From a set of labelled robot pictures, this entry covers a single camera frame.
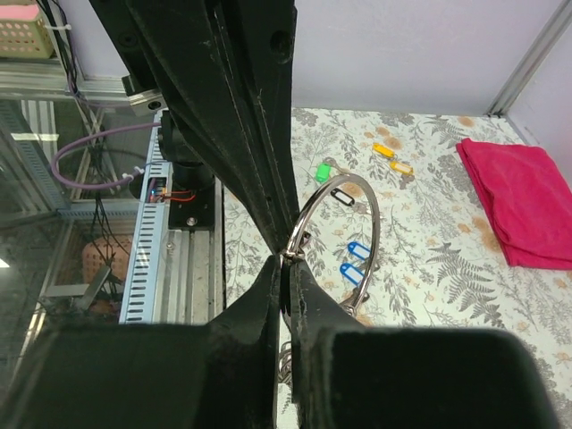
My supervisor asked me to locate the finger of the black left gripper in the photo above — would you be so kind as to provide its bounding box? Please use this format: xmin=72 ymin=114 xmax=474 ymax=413
xmin=92 ymin=1 xmax=299 ymax=252

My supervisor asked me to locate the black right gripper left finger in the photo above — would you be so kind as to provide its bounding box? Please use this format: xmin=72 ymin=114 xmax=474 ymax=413
xmin=1 ymin=256 xmax=281 ymax=428

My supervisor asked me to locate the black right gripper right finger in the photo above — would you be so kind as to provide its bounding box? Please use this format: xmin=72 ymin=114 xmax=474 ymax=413
xmin=282 ymin=261 xmax=559 ymax=428

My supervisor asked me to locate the blue tagged key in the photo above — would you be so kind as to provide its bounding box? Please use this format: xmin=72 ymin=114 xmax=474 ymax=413
xmin=348 ymin=241 xmax=371 ymax=260
xmin=340 ymin=263 xmax=364 ymax=286

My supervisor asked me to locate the metal keyring with clips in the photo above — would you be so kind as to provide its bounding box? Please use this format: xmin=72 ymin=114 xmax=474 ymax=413
xmin=276 ymin=173 xmax=381 ymax=385

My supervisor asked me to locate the green tagged key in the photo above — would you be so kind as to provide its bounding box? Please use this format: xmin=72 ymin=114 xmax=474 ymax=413
xmin=315 ymin=157 xmax=350 ymax=183

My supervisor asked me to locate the black tagged key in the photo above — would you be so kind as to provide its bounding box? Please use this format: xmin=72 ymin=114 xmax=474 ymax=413
xmin=330 ymin=188 xmax=369 ymax=215

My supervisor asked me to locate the yellow tagged key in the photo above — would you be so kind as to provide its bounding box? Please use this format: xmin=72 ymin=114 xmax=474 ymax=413
xmin=372 ymin=143 xmax=396 ymax=159
xmin=390 ymin=161 xmax=415 ymax=189

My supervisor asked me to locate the beige perforated basket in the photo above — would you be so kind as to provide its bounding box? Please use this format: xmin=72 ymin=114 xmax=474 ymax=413
xmin=1 ymin=1 xmax=55 ymax=60

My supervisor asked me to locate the folded pink cloth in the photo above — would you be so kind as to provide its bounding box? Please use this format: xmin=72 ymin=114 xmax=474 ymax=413
xmin=456 ymin=139 xmax=571 ymax=271

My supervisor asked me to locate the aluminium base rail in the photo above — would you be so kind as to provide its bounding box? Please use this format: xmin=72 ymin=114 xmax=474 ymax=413
xmin=152 ymin=181 xmax=225 ymax=325

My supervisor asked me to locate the white slotted cable duct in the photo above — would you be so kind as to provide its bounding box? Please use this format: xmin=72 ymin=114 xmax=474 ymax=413
xmin=119 ymin=125 xmax=171 ymax=324

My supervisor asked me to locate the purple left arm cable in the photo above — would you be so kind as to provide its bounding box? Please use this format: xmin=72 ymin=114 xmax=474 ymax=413
xmin=52 ymin=123 xmax=162 ymax=191

